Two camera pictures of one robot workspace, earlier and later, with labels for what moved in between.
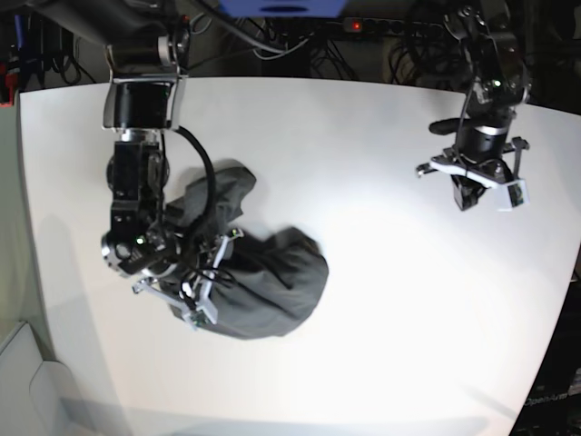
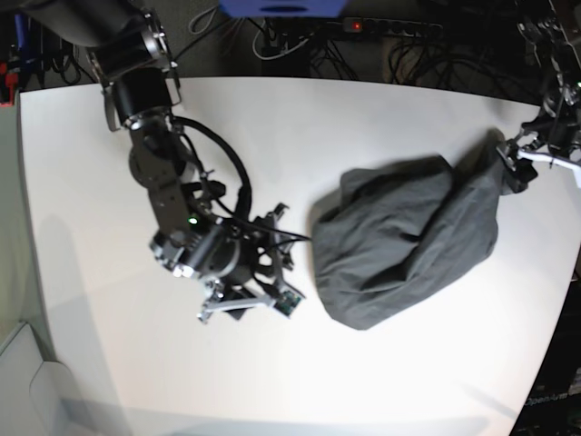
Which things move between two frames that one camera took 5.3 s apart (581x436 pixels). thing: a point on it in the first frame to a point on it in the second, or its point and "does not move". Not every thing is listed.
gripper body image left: x=176 y=268 to x=237 y=262
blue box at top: x=284 y=8 does not move
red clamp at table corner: x=11 y=83 does not move
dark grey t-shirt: x=262 y=282 to x=396 y=237
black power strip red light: x=386 y=25 does not move
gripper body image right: x=479 y=158 to x=552 y=139
